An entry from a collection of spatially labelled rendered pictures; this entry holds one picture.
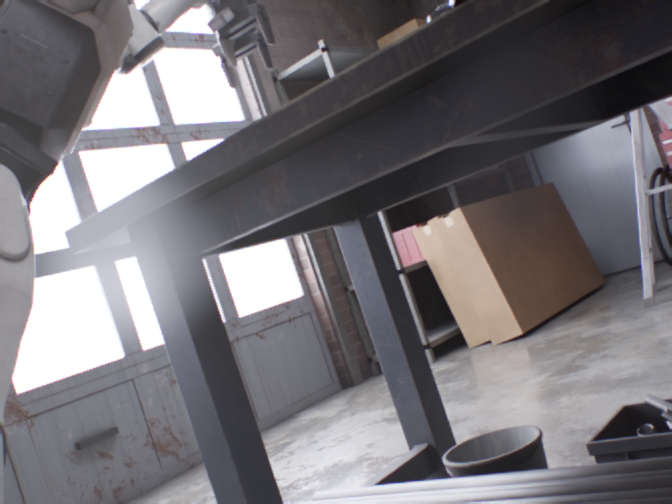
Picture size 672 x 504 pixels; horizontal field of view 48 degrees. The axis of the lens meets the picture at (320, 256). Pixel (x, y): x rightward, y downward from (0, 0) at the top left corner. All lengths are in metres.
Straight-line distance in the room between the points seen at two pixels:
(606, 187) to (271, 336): 2.97
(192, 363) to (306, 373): 3.13
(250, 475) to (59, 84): 0.72
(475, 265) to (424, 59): 3.50
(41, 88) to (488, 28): 0.66
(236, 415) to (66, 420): 2.19
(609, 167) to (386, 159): 5.11
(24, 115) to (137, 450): 2.64
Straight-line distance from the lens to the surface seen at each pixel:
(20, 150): 1.20
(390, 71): 0.93
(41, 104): 1.21
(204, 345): 1.35
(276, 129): 1.04
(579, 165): 6.17
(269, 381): 4.25
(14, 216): 1.13
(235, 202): 1.22
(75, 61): 1.24
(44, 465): 3.45
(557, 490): 1.23
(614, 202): 6.11
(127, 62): 1.70
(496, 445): 1.69
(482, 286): 4.37
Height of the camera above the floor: 0.64
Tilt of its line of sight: 2 degrees up
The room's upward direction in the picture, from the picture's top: 19 degrees counter-clockwise
